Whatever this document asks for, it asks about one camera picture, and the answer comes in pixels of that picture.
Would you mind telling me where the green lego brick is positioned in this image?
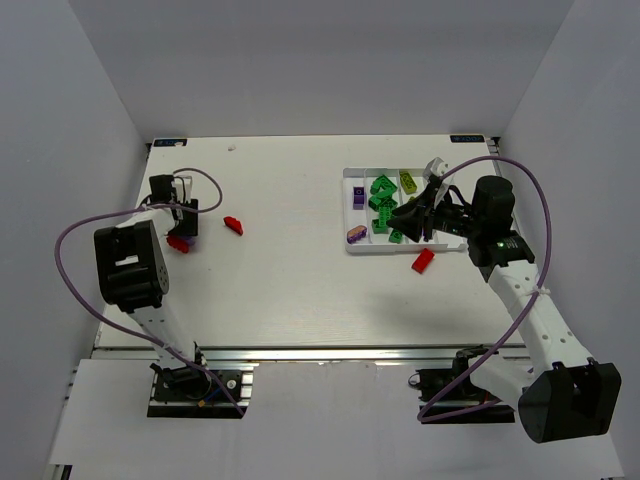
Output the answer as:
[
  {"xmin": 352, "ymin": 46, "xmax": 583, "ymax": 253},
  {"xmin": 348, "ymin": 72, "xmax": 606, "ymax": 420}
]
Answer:
[{"xmin": 388, "ymin": 229, "xmax": 404, "ymax": 245}]

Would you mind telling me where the lime and green lego stack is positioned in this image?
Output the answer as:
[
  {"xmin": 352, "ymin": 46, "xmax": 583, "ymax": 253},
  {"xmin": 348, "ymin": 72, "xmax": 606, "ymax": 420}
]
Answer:
[{"xmin": 399, "ymin": 170, "xmax": 418, "ymax": 195}]

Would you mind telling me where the green long lego plate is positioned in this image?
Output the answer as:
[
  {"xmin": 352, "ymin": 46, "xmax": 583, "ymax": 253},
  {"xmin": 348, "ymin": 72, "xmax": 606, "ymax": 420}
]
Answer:
[{"xmin": 374, "ymin": 207, "xmax": 393, "ymax": 228}]

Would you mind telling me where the green square lego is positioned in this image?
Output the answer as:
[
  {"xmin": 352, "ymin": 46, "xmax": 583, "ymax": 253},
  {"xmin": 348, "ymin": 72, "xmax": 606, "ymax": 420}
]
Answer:
[{"xmin": 372, "ymin": 220, "xmax": 387, "ymax": 234}]

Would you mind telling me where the red rectangular lego brick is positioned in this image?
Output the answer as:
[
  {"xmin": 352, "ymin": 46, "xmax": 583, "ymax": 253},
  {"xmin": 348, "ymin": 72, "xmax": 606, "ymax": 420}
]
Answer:
[{"xmin": 411, "ymin": 248, "xmax": 435, "ymax": 274}]

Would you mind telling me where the red curved lego brick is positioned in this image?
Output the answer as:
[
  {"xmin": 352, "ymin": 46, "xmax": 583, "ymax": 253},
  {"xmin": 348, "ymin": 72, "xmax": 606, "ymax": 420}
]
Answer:
[{"xmin": 166, "ymin": 236, "xmax": 190, "ymax": 254}]

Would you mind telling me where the red small lego piece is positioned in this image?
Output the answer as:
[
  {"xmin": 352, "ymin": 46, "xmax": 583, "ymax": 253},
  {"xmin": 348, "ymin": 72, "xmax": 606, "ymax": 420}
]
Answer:
[{"xmin": 223, "ymin": 216, "xmax": 244, "ymax": 236}]

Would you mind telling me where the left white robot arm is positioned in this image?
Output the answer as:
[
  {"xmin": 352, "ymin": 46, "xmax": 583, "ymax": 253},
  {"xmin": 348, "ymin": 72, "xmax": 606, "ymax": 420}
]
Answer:
[{"xmin": 94, "ymin": 174, "xmax": 202, "ymax": 372}]

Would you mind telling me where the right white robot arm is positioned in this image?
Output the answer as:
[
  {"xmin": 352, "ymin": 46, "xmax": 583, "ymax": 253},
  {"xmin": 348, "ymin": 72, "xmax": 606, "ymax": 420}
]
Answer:
[{"xmin": 390, "ymin": 174, "xmax": 622, "ymax": 444}]

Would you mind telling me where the white divided tray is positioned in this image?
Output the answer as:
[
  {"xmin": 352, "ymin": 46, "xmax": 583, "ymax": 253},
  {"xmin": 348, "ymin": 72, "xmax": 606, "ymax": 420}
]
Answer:
[{"xmin": 342, "ymin": 167, "xmax": 467, "ymax": 255}]

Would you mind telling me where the left blue table sticker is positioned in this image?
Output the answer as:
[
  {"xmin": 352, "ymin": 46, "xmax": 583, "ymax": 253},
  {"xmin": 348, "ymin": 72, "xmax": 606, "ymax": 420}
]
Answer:
[{"xmin": 152, "ymin": 138, "xmax": 188, "ymax": 148}]

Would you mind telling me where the blue table sticker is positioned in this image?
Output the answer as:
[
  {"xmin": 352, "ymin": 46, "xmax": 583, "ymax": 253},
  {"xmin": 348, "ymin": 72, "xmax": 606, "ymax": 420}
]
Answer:
[
  {"xmin": 449, "ymin": 134, "xmax": 486, "ymax": 143},
  {"xmin": 152, "ymin": 138, "xmax": 188, "ymax": 148}
]

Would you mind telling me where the right blue table sticker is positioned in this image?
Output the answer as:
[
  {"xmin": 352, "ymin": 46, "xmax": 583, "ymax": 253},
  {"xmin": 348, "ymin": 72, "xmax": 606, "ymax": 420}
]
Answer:
[{"xmin": 449, "ymin": 134, "xmax": 486, "ymax": 143}]

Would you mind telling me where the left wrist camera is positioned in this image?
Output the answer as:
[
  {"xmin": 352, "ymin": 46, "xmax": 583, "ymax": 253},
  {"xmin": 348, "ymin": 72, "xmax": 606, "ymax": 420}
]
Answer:
[{"xmin": 172, "ymin": 174, "xmax": 193, "ymax": 205}]

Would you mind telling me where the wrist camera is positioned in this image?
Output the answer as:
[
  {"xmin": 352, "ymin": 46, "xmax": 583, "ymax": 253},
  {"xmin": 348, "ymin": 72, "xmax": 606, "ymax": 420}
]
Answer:
[
  {"xmin": 172, "ymin": 174, "xmax": 193, "ymax": 205},
  {"xmin": 423, "ymin": 157, "xmax": 450, "ymax": 206}
]

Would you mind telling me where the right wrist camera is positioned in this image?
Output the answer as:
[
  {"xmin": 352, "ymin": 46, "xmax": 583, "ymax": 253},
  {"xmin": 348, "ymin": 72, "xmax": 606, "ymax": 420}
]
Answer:
[{"xmin": 423, "ymin": 157, "xmax": 450, "ymax": 206}]

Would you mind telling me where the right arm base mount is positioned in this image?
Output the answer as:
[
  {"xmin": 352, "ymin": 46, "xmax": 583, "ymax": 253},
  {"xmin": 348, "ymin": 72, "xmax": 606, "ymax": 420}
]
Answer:
[{"xmin": 407, "ymin": 345, "xmax": 515, "ymax": 425}]

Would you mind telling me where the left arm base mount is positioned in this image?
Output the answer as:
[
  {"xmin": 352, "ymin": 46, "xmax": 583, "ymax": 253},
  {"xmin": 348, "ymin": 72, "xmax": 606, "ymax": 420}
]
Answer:
[{"xmin": 147, "ymin": 363, "xmax": 247, "ymax": 419}]

